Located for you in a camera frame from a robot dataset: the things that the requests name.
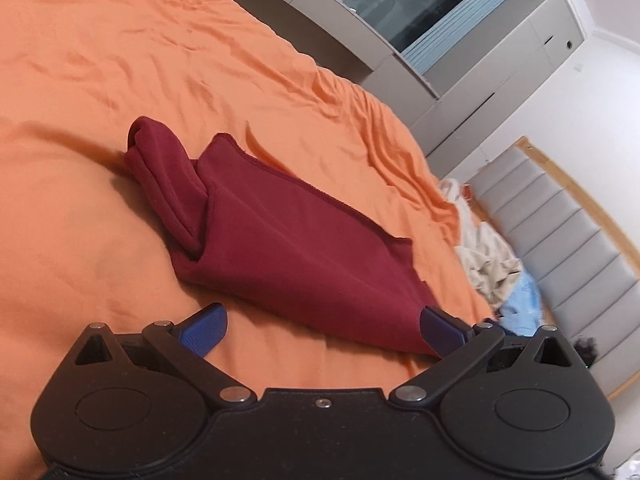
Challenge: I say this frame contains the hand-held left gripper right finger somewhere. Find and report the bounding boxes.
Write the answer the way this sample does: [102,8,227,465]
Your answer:
[389,305,576,408]

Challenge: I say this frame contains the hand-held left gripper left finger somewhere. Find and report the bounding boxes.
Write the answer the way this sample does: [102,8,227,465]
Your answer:
[74,302,257,408]

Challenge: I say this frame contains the dark red shirt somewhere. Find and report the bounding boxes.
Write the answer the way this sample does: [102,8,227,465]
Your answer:
[123,116,445,359]

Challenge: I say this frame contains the beige clothes pile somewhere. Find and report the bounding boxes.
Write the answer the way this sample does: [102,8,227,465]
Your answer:
[439,177,526,311]

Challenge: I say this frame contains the light blue cloth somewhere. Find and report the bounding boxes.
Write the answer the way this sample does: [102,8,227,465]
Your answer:
[492,271,545,337]

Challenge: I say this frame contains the dark fuzzy object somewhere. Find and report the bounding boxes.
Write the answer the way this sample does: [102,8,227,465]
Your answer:
[574,337,599,367]

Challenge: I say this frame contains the grey padded headboard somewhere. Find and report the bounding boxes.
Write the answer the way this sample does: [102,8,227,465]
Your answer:
[465,136,640,402]

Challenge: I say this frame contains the grey wardrobe with closed doors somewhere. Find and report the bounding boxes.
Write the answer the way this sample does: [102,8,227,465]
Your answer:
[360,0,597,161]

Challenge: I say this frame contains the orange bed cover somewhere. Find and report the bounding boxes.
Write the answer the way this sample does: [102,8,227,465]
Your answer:
[0,0,501,403]

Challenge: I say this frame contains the light blue curtain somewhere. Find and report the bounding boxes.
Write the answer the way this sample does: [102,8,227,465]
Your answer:
[401,0,529,77]

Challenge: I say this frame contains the grey window ledge cabinet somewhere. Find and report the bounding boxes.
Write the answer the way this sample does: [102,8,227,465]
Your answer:
[189,0,442,102]

